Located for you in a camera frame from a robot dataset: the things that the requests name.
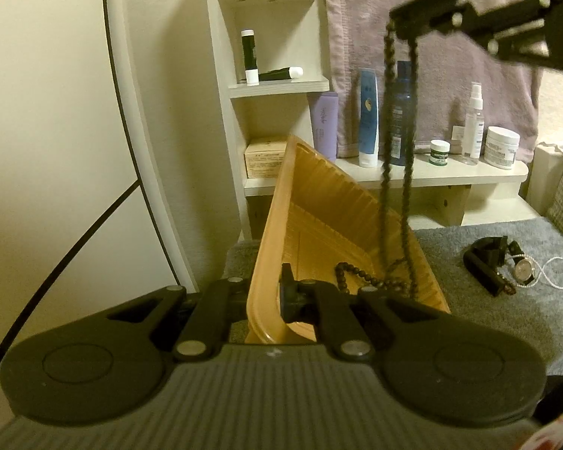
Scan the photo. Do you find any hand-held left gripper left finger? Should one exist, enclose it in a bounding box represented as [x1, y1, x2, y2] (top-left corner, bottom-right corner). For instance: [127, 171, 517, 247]
[103, 276, 256, 363]

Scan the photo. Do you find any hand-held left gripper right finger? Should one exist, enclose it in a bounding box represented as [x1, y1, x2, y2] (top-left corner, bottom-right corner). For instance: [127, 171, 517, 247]
[279, 262, 451, 363]

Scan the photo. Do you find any dark bead bracelet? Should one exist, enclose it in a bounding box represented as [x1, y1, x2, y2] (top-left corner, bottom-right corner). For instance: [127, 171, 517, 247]
[334, 262, 385, 294]

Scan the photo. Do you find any orange plastic tray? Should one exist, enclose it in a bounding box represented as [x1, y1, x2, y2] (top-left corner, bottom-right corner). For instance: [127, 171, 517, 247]
[244, 135, 451, 345]

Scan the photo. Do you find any brown wooden bead necklace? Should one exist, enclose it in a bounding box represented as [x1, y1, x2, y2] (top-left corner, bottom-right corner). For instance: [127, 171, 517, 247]
[379, 21, 425, 298]

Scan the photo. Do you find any black cylinder case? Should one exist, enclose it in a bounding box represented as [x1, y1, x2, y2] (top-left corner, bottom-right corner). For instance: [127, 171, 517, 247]
[464, 249, 510, 297]

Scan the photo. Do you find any black hair clip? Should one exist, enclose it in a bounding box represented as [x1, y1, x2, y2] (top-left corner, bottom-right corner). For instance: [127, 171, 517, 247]
[471, 235, 510, 268]

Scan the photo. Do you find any metal wristwatch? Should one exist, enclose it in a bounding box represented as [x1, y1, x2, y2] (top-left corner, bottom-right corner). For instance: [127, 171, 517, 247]
[510, 241, 539, 288]

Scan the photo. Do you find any white pearl chain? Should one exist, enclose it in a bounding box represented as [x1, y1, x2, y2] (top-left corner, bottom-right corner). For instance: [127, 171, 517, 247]
[516, 255, 563, 290]

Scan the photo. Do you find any pink towel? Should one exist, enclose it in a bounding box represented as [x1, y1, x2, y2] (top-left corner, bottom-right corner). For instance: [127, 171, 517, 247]
[321, 0, 545, 162]

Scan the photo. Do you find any clear spray bottle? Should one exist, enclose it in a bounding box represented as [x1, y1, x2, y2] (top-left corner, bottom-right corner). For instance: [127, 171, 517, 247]
[461, 82, 485, 166]

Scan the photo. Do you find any dark blue spray bottle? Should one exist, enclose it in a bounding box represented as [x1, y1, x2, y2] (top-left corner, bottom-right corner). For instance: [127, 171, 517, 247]
[385, 60, 416, 167]

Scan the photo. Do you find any white cream jar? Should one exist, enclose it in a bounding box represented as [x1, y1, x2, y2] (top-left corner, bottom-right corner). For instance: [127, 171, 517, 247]
[484, 126, 521, 170]

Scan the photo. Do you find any small green jar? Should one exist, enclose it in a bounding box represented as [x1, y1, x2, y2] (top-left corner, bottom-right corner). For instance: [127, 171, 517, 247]
[429, 139, 451, 168]

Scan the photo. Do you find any white and blue tube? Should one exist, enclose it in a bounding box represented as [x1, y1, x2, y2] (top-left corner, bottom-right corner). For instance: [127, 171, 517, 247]
[358, 68, 381, 168]

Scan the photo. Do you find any beige cardboard box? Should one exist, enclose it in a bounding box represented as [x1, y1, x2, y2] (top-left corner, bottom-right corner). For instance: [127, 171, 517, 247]
[244, 137, 289, 180]

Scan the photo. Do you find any cream padded panel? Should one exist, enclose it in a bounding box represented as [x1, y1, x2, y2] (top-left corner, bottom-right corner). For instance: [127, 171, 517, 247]
[525, 143, 563, 216]

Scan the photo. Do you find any purple bottle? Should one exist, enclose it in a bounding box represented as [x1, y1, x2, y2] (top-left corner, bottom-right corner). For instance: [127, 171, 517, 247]
[307, 91, 339, 162]

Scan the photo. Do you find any black tube with white cap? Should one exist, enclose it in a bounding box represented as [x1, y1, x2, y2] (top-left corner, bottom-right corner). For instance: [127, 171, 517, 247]
[241, 29, 260, 86]
[258, 66, 305, 81]

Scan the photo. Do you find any cream wooden shelf unit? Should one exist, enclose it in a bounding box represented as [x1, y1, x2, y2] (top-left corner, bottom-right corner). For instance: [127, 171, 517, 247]
[204, 0, 531, 240]

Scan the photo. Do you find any grey-blue fluffy mat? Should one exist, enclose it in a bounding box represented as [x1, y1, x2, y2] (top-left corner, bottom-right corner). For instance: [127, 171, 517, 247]
[225, 218, 563, 378]

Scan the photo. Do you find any white curved frame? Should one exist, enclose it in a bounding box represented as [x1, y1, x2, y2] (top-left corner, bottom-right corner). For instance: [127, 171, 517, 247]
[101, 0, 198, 294]

